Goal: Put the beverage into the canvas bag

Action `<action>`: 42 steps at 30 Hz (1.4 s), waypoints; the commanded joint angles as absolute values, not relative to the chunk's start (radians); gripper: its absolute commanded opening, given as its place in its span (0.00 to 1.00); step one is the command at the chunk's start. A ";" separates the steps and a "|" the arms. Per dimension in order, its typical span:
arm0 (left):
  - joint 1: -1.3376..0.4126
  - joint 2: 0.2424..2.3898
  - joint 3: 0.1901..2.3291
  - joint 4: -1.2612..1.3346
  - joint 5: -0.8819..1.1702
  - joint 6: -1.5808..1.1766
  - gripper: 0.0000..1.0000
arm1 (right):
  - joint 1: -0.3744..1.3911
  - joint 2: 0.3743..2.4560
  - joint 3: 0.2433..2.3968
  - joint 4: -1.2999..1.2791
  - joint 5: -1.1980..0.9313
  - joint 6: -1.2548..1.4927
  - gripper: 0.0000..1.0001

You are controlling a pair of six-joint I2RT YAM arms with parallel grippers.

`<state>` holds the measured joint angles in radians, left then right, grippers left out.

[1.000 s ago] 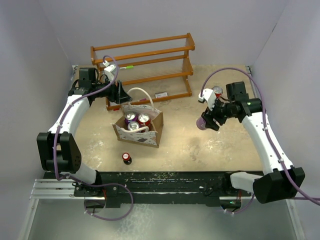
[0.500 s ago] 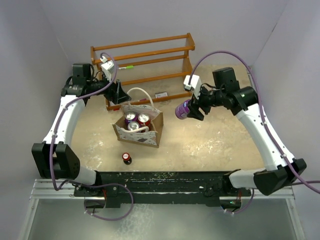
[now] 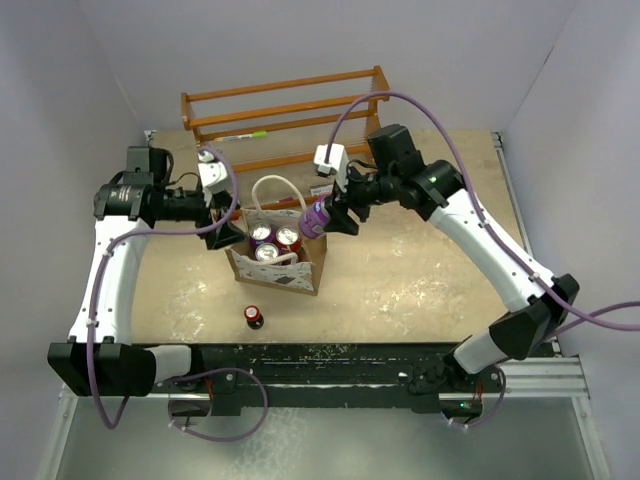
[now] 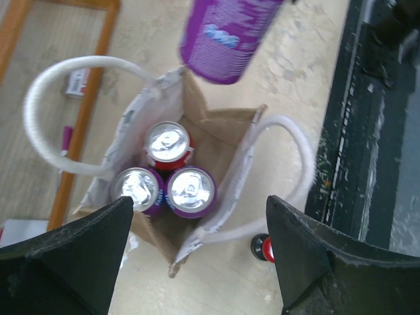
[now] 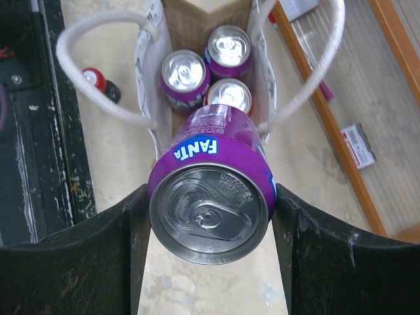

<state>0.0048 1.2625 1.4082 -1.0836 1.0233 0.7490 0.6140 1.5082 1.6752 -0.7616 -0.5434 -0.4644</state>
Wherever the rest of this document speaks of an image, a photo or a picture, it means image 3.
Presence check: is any purple can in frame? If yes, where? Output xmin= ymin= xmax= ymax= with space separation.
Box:
xmin=248 ymin=221 xmax=275 ymax=249
xmin=254 ymin=243 xmax=280 ymax=265
xmin=299 ymin=195 xmax=330 ymax=239

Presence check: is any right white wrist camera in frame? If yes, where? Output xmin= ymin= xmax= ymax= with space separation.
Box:
xmin=313 ymin=143 xmax=349 ymax=193

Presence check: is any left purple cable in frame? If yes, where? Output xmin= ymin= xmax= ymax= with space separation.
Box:
xmin=85 ymin=145 xmax=270 ymax=443

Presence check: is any canvas tote bag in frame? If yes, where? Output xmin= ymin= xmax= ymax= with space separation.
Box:
xmin=226 ymin=175 xmax=327 ymax=296

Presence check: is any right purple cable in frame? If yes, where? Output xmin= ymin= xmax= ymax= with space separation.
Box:
xmin=322 ymin=91 xmax=640 ymax=431

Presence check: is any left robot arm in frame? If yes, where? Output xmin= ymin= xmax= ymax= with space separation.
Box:
xmin=47 ymin=146 xmax=239 ymax=397

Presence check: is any orange wooden rack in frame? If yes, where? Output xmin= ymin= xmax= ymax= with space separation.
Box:
xmin=181 ymin=65 xmax=391 ymax=195

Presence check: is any green-capped marker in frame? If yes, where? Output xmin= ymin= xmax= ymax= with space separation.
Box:
xmin=213 ymin=130 xmax=268 ymax=142

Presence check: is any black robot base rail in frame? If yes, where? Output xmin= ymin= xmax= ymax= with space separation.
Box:
xmin=153 ymin=343 xmax=504 ymax=416

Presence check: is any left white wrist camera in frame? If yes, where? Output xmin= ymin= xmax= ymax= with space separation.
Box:
xmin=197 ymin=150 xmax=232 ymax=206

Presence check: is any purple cable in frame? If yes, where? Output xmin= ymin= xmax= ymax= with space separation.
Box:
xmin=85 ymin=145 xmax=270 ymax=443
xmin=322 ymin=91 xmax=640 ymax=431

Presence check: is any small red-capped dark bottle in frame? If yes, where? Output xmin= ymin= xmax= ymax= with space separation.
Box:
xmin=244 ymin=305 xmax=264 ymax=330

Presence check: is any red cola can front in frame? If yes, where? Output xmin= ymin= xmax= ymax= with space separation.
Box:
xmin=275 ymin=226 xmax=301 ymax=265

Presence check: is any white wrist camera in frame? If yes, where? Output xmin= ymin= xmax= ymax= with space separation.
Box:
xmin=197 ymin=150 xmax=232 ymax=206
xmin=313 ymin=143 xmax=349 ymax=193

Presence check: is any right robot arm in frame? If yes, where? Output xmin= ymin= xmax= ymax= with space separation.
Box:
xmin=313 ymin=124 xmax=579 ymax=391

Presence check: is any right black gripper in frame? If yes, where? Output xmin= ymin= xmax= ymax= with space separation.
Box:
xmin=324 ymin=160 xmax=400 ymax=234

